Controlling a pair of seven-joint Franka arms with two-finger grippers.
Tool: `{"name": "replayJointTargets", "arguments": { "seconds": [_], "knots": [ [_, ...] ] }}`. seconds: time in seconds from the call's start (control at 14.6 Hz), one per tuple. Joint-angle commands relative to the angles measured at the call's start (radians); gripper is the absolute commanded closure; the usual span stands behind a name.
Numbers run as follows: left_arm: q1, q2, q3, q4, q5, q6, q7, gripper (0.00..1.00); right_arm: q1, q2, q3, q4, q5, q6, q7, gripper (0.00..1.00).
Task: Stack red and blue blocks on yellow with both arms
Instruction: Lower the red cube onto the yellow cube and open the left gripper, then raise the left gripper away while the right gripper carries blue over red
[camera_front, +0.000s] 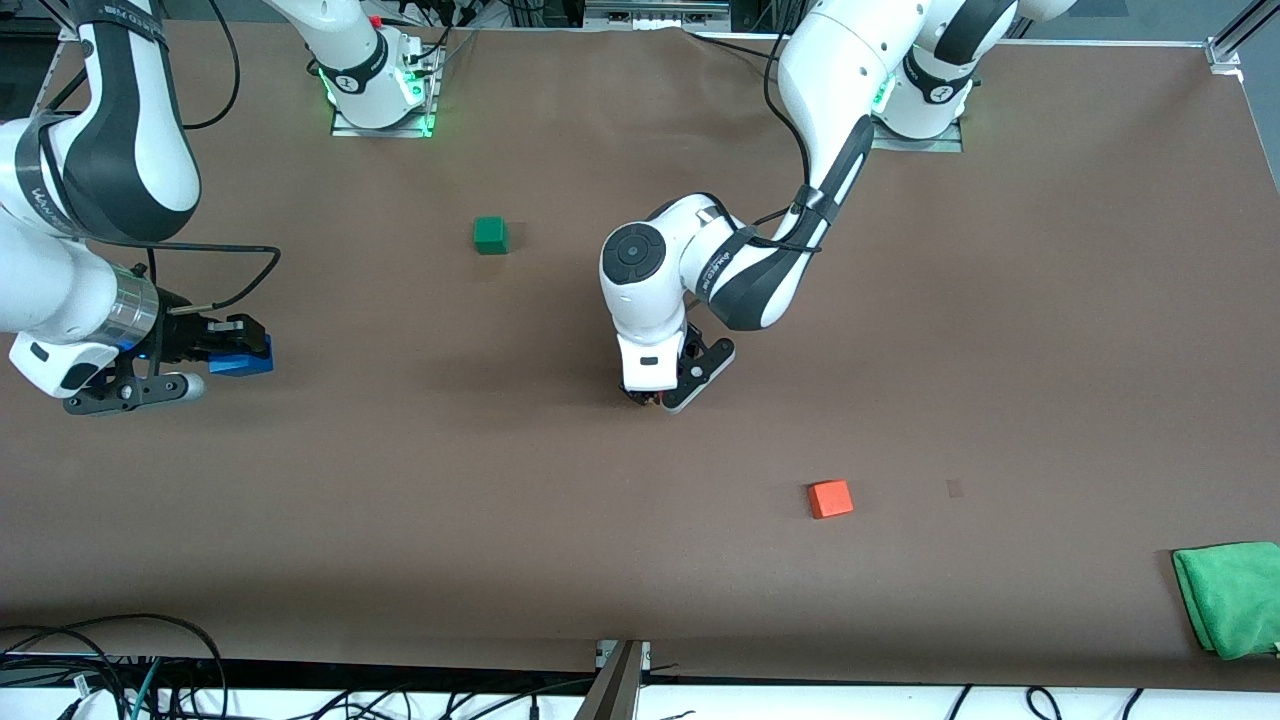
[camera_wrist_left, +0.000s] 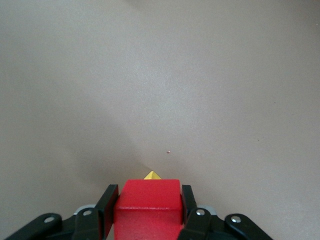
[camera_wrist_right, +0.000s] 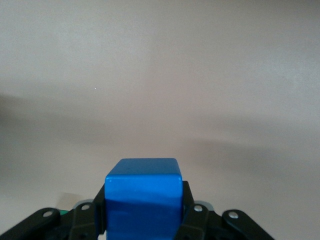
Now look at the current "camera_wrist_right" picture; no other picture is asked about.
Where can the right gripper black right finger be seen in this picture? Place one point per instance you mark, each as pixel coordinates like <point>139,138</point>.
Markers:
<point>197,220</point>

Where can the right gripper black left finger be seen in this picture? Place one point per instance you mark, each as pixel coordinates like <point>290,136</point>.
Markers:
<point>85,217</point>

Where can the blue cube block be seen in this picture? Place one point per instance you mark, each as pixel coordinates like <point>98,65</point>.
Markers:
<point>142,200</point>

